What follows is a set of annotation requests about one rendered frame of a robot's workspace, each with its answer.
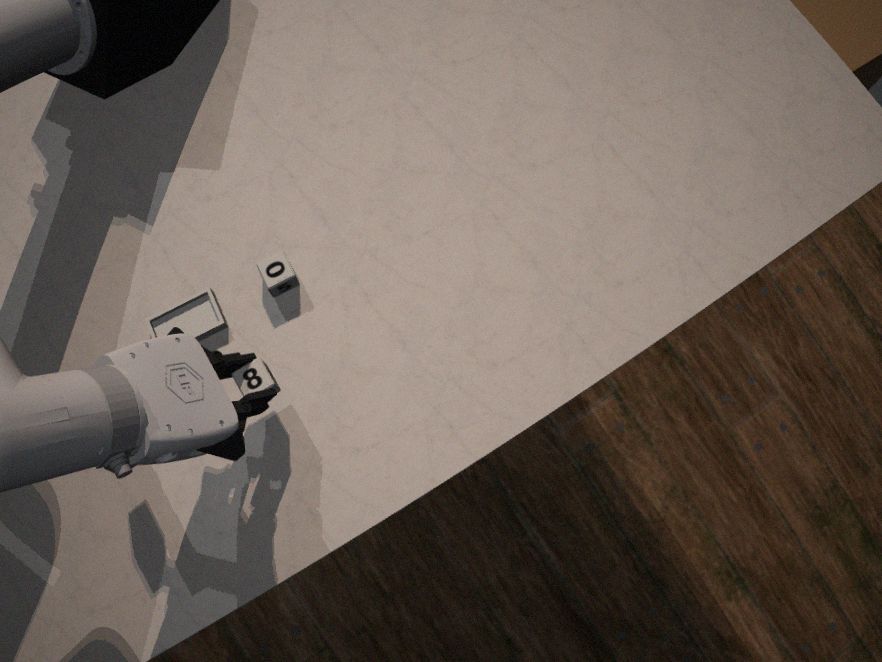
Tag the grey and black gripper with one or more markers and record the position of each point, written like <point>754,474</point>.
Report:
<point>182,403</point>

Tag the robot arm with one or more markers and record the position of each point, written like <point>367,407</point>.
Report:
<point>38,441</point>

